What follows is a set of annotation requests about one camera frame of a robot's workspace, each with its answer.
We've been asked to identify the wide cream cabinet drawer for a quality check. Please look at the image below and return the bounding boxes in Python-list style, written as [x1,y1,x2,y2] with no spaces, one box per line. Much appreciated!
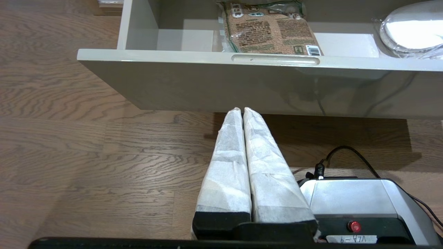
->
[77,0,443,120]

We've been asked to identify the black power cable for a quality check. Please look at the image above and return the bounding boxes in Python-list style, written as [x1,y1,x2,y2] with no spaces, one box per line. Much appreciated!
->
[313,145,443,229]

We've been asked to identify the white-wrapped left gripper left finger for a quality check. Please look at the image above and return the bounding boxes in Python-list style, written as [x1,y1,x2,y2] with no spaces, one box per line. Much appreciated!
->
[192,107,252,240]

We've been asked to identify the brown printed snack packet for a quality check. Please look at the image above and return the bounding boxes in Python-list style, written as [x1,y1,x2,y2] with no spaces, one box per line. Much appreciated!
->
[217,0,323,56]

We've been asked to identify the bagged white slippers showing soles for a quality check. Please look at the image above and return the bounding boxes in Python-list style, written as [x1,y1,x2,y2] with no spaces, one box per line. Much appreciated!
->
[379,0,443,59]

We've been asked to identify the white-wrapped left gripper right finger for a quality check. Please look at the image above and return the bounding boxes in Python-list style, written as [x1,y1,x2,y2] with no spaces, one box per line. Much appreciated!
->
[243,107,319,240]

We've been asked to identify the white handwritten label sticker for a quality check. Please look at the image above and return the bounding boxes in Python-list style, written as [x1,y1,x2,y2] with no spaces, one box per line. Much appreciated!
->
[326,235,378,244]

